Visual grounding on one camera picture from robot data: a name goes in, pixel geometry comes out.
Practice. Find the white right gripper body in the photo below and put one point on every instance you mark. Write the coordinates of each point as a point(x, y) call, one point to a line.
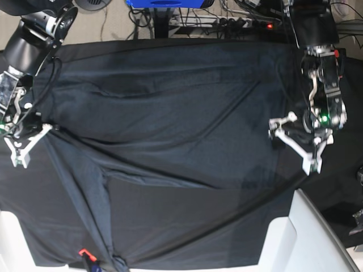
point(21, 148)

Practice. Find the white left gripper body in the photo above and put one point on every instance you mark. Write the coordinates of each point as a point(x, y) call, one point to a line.
point(308, 142)

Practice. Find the dark blue-grey T-shirt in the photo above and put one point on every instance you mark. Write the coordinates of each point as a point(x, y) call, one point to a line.
point(161, 151)

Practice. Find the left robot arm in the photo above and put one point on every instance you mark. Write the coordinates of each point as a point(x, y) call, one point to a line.
point(316, 34)

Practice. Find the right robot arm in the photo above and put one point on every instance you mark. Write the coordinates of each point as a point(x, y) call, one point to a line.
point(41, 31)

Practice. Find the black table cloth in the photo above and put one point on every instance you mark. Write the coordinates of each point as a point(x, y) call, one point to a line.
point(55, 232)

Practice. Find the white foam block right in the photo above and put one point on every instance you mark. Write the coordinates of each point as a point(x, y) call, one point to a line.
point(303, 241)

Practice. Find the white foam block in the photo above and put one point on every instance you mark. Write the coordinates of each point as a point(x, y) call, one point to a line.
point(15, 254)
point(303, 241)

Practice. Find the white foam block left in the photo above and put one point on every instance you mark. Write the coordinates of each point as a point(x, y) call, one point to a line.
point(15, 254)

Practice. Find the red and black clamp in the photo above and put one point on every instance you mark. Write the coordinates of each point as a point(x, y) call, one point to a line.
point(340, 55)

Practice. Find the blue clamp at front edge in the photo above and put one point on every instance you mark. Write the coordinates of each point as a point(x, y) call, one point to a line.
point(90, 262)

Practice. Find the white power strip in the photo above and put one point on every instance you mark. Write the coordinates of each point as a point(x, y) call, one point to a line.
point(208, 21)

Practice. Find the round black floor grommet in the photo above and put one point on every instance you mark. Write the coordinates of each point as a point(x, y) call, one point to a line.
point(92, 5)

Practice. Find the black table stand column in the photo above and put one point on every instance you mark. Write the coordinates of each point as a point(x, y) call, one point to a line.
point(161, 19)

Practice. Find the blue box on stand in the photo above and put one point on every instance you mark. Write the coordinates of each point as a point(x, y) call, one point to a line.
point(165, 3)

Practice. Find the black metal bracket right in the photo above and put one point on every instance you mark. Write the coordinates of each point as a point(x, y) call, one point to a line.
point(358, 219)

